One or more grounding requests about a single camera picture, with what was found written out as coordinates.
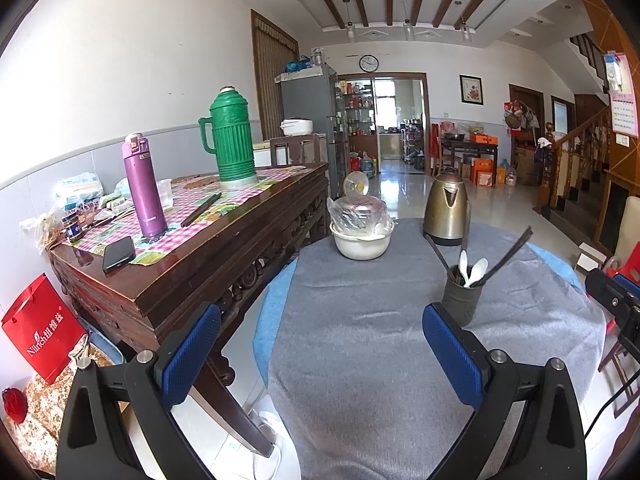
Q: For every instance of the bronze electric kettle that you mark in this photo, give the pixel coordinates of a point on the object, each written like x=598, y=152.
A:
x=445, y=210

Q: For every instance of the framed wall picture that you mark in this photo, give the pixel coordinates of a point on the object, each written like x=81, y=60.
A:
x=471, y=90

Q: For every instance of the white rice cooker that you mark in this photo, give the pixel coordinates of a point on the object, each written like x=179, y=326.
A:
x=297, y=127

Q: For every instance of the glass pendant lamp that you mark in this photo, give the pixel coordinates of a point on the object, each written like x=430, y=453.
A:
x=351, y=32
x=467, y=32
x=409, y=30

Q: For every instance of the pantry shelf rack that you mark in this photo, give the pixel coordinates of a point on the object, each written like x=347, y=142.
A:
x=356, y=120

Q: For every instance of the white box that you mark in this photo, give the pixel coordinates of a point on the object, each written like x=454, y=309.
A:
x=591, y=257

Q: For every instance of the round wall clock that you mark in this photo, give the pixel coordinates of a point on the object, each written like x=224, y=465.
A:
x=369, y=63

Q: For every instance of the pink plaid table runner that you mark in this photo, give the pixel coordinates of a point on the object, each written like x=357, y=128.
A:
x=210, y=192

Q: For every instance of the orange box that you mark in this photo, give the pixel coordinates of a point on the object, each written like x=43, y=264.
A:
x=484, y=138

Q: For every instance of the red paper bag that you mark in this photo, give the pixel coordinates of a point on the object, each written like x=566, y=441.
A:
x=42, y=330

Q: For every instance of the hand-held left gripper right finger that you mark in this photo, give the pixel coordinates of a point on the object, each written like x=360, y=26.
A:
x=452, y=355

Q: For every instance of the beige chair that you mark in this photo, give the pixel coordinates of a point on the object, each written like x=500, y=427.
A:
x=629, y=230

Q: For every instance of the grey refrigerator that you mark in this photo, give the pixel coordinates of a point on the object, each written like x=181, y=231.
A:
x=305, y=97

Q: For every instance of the purple insulated bottle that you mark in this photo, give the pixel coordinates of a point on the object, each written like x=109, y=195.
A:
x=145, y=190

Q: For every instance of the wooden stair railing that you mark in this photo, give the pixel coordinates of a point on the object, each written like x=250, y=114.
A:
x=575, y=152

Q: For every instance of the beige floral cushion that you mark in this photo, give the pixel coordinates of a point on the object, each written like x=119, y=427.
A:
x=42, y=420

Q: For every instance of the dark wooden side table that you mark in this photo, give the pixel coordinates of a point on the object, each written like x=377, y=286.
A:
x=470, y=147

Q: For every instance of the green thermos jug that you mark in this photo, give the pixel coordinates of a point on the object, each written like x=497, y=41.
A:
x=235, y=140

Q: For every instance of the grey tablecloth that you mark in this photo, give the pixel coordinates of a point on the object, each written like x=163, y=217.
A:
x=360, y=350

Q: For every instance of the red fabric ball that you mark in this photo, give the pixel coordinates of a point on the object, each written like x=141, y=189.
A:
x=15, y=406

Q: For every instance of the clear plastic cup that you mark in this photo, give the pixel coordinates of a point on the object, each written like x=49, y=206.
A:
x=166, y=195

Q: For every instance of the white basin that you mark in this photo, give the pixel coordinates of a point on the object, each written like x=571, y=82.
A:
x=361, y=249

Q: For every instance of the white blue plastic packet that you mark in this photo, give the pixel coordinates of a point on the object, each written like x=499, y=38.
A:
x=79, y=187

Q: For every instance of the dark wooden stick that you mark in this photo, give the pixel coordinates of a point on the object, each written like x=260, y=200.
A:
x=201, y=209

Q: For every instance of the black smartphone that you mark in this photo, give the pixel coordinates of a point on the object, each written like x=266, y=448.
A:
x=119, y=254

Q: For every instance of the light blue undercloth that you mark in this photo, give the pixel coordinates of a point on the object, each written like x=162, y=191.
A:
x=272, y=305

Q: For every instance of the carved wooden sideboard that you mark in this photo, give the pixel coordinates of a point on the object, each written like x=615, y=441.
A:
x=210, y=275

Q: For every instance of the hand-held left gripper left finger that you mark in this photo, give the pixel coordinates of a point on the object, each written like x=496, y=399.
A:
x=190, y=355

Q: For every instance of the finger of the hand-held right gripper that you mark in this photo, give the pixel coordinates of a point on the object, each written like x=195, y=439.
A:
x=631, y=282
x=615, y=300

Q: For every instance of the dark metal utensil holder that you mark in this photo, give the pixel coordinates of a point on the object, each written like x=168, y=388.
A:
x=462, y=300

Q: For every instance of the small dark jar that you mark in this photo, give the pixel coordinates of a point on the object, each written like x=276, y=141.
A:
x=73, y=227

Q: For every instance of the blue water jug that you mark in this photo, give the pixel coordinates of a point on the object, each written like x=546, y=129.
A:
x=368, y=167

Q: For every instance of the white plastic spoons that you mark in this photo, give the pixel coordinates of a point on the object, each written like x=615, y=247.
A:
x=477, y=270

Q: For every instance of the orange cardboard carton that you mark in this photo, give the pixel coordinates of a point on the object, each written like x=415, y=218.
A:
x=483, y=172

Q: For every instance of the wall calendar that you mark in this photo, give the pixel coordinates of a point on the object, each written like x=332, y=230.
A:
x=624, y=105

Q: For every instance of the white ceramic spoon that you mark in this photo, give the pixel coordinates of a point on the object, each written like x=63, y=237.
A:
x=463, y=265

